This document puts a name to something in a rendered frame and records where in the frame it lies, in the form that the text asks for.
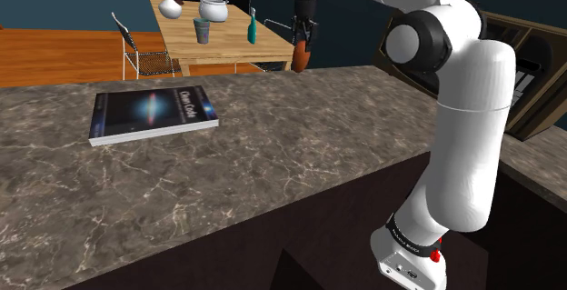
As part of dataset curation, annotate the white round vase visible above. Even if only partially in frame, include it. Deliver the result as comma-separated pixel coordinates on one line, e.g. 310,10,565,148
157,0,184,20

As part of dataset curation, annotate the light wooden dining table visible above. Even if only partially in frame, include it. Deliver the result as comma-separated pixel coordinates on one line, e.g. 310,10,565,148
149,0,296,78

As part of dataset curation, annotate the brown wooden cabinet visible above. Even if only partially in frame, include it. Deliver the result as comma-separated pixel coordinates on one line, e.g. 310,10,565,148
371,6,567,143

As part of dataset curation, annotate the grey-teal cup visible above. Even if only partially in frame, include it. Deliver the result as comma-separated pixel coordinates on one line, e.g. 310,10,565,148
193,17,212,45

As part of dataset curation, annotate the dark robot stand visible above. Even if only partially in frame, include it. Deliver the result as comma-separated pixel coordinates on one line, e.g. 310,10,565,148
265,150,567,290

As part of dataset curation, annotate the dark galaxy cover book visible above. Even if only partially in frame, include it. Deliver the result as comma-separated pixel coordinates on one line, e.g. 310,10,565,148
88,85,221,148

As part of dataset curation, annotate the white wire mesh chair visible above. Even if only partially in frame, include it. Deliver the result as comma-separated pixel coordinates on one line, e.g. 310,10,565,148
110,11,184,82
249,16,295,74

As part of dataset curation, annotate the white lidded pot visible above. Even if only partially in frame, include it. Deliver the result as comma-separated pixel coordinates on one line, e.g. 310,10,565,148
197,0,230,24

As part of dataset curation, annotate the teal bottle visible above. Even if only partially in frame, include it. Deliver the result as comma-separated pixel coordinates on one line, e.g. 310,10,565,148
246,6,258,45

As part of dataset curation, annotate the orange oval object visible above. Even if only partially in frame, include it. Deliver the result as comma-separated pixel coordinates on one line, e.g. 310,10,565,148
291,39,312,75

